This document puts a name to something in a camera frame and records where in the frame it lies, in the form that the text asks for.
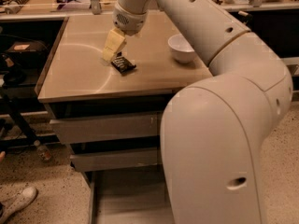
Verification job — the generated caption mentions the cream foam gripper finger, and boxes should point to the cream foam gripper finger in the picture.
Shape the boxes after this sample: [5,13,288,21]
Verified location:
[102,28,126,62]

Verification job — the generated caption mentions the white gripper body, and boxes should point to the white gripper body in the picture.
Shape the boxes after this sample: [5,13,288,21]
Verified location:
[112,4,148,36]

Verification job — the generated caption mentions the black rxbar chocolate wrapper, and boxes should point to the black rxbar chocolate wrapper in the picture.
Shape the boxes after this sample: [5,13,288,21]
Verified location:
[111,56,136,74]

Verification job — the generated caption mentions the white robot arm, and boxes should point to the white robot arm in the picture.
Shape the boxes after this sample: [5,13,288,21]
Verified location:
[103,0,292,224]

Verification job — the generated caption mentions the grey drawer cabinet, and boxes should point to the grey drawer cabinet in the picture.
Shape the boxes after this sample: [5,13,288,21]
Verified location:
[35,10,216,224]

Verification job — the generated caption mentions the grey top drawer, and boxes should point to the grey top drawer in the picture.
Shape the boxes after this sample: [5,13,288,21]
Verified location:
[50,112,162,144]

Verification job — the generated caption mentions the grey middle drawer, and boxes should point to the grey middle drawer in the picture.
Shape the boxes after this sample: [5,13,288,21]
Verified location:
[70,147,162,172]

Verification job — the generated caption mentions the open grey bottom drawer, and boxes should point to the open grey bottom drawer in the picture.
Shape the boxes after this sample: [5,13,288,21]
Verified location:
[88,165,175,224]

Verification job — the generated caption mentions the white ceramic bowl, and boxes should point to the white ceramic bowl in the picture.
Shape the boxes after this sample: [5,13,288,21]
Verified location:
[168,35,196,63]

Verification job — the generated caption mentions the black bag with label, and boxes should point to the black bag with label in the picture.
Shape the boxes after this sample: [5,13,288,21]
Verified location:
[5,41,48,69]

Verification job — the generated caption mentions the black stand leg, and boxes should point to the black stand leg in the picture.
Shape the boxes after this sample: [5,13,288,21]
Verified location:
[2,94,37,143]

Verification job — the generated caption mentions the plastic water bottle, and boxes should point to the plastic water bottle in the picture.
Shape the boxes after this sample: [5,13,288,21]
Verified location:
[34,140,51,161]

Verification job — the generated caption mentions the white sneaker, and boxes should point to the white sneaker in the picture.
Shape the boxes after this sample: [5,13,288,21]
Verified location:
[0,187,37,224]

